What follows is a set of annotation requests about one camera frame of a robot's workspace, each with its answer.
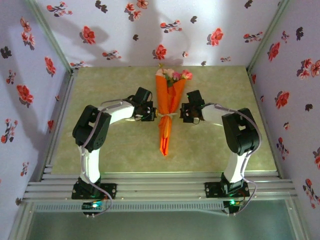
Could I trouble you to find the aluminium frame post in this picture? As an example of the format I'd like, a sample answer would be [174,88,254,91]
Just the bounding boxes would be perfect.
[246,0,292,76]
[24,0,77,76]

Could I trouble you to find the aluminium frame rail beam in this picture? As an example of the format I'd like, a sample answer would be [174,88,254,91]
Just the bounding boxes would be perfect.
[22,171,299,204]

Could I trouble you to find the cream fake rose stem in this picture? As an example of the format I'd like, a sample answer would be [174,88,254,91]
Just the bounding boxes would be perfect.
[155,63,174,81]

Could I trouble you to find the controller board with LED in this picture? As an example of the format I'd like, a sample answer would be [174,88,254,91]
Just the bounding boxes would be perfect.
[81,199,105,218]
[223,198,245,216]

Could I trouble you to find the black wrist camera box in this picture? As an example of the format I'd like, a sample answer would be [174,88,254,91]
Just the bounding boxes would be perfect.
[134,86,153,103]
[186,89,206,107]

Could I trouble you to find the aluminium side rail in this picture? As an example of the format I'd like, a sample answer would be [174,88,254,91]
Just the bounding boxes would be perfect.
[246,67,286,180]
[38,69,78,182]

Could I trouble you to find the white satin ribbon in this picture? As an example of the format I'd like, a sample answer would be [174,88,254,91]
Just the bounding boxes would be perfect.
[124,112,179,123]

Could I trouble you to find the pink fake rose stem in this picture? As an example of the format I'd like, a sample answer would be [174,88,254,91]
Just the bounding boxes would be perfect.
[169,71,183,87]
[180,69,194,81]

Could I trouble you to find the orange wrapping paper sheet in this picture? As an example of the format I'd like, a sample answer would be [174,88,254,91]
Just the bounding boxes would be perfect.
[155,74,187,157]

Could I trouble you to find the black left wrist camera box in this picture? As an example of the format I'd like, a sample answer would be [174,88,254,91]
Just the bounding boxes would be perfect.
[134,86,153,103]

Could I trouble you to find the aluminium frame strut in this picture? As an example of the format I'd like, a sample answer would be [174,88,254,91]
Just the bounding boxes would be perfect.
[284,199,312,240]
[7,202,36,240]

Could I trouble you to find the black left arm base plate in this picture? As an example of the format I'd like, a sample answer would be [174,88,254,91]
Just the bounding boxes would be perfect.
[71,182,118,200]

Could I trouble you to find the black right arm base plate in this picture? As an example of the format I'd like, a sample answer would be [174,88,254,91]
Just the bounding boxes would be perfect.
[204,181,250,198]

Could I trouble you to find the grey slotted cable duct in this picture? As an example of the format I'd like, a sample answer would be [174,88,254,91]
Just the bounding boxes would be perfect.
[33,201,225,213]

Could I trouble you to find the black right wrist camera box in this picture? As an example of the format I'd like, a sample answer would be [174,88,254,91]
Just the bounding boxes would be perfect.
[186,89,206,107]

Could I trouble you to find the grey right arm cable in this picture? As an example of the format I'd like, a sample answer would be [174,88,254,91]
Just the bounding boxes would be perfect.
[213,102,263,216]

